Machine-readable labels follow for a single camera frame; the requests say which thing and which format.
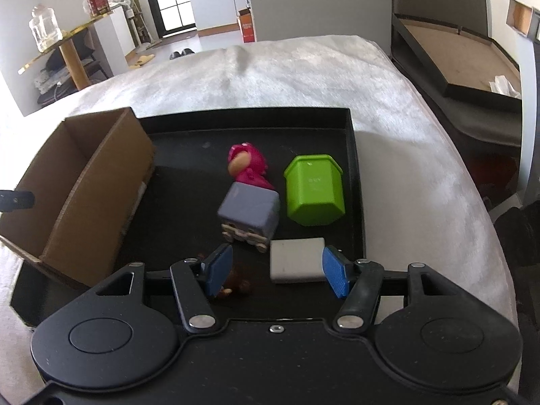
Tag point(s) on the gold round side table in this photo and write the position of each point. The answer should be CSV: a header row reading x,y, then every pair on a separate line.
x,y
70,54

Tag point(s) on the green hexagonal container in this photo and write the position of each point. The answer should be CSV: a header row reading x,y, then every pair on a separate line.
x,y
314,190

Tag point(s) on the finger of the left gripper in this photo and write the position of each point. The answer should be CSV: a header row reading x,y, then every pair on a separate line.
x,y
11,200

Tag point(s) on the orange cardboard box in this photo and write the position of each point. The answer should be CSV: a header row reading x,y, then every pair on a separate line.
x,y
246,26

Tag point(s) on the brown-haired girl figurine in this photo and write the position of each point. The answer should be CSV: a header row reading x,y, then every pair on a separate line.
x,y
238,280

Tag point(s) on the black slippers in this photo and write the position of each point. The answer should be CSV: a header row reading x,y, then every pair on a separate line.
x,y
183,53

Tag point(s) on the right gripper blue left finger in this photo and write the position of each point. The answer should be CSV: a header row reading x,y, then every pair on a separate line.
x,y
195,282

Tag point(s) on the pink hooded figurine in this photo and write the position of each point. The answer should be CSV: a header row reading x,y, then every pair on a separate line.
x,y
247,165

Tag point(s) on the clear glass jar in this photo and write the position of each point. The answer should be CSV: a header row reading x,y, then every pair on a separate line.
x,y
44,27

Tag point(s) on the yellow slippers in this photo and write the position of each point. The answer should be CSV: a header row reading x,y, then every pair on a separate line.
x,y
141,61

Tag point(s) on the red tin can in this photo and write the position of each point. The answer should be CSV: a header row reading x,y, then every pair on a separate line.
x,y
98,7

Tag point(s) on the black tray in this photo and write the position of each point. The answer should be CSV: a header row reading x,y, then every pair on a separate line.
x,y
177,217

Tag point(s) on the grey cube rabbit toy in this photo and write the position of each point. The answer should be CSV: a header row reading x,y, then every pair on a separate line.
x,y
250,214

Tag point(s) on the brown cardboard box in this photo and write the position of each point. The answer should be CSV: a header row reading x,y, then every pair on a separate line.
x,y
87,180

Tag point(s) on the white blanket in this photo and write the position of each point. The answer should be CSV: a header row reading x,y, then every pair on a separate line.
x,y
445,331

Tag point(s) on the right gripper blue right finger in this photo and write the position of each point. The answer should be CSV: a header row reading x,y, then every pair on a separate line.
x,y
357,284

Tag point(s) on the white power adapter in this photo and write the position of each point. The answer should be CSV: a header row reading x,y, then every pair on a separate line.
x,y
294,261

